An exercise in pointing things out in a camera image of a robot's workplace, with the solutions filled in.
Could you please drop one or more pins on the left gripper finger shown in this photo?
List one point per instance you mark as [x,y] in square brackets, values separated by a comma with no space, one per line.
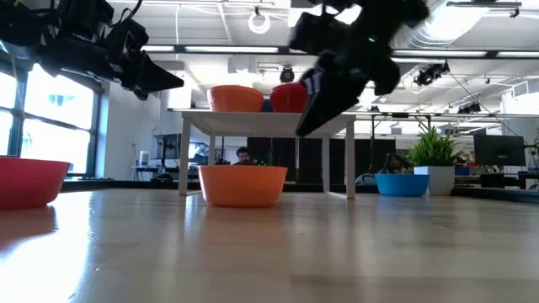
[151,90]
[156,73]

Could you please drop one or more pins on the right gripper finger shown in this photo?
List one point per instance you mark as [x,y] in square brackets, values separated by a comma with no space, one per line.
[343,101]
[320,90]

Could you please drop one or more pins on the red plastic mini bowl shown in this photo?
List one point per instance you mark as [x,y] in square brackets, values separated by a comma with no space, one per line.
[288,101]
[29,185]

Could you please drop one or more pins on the orange plastic mini bowl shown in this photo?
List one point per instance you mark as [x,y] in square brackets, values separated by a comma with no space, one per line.
[242,187]
[236,101]

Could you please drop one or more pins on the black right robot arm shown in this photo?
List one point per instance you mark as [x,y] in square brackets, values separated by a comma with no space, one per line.
[391,17]

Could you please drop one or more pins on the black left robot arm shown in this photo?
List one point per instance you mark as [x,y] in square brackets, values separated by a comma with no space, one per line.
[25,25]

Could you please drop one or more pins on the black round ceiling device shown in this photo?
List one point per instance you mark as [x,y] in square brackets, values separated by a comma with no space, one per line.
[287,75]

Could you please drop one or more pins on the black computer monitor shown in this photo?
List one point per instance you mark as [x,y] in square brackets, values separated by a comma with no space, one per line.
[172,145]
[499,150]

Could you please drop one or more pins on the black ceiling spotlight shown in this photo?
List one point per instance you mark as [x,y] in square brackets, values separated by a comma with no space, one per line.
[429,75]

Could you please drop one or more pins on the white perforated metal shelf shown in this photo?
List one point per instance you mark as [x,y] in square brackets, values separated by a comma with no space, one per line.
[252,122]

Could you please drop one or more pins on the long ceiling light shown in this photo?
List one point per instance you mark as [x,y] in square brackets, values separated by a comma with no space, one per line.
[231,49]
[438,53]

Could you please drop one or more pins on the person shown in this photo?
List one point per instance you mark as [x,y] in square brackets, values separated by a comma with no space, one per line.
[243,155]
[396,164]

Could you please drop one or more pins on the green potted plant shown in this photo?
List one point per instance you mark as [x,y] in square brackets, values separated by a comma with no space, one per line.
[433,151]

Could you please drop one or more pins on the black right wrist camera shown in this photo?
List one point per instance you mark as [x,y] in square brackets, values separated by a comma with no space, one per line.
[313,33]

